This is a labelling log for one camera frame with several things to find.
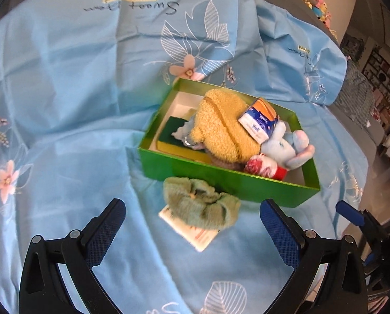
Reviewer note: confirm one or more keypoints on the blue tissue packet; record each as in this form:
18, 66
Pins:
258, 121

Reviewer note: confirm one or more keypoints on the green and yellow sponge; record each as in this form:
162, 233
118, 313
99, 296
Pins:
168, 134

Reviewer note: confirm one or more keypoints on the blue floral printed bedsheet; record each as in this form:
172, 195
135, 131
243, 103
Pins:
67, 88

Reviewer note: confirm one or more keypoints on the white blue pink plush toy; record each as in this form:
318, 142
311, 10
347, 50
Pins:
280, 147

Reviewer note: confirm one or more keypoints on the grey-green fluffy cloth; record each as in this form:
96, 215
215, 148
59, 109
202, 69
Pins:
198, 206

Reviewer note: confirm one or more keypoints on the red and white soft toy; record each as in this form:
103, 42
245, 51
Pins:
263, 166

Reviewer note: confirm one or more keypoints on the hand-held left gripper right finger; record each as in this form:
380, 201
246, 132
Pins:
280, 232

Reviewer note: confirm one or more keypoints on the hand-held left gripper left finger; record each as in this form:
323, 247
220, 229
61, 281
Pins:
106, 232

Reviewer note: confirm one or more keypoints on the green cardboard box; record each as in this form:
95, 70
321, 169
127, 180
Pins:
195, 176

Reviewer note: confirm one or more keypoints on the yellow fluffy cloth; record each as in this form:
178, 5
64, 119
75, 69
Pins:
221, 124

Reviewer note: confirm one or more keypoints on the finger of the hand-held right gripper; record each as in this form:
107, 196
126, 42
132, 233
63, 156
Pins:
350, 212

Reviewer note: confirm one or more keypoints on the lilac knitted cloth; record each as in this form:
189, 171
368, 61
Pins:
180, 130

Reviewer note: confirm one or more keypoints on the cluttered display shelf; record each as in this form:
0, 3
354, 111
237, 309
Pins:
384, 68

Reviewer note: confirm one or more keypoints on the orange tree-print card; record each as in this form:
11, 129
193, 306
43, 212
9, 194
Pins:
195, 235

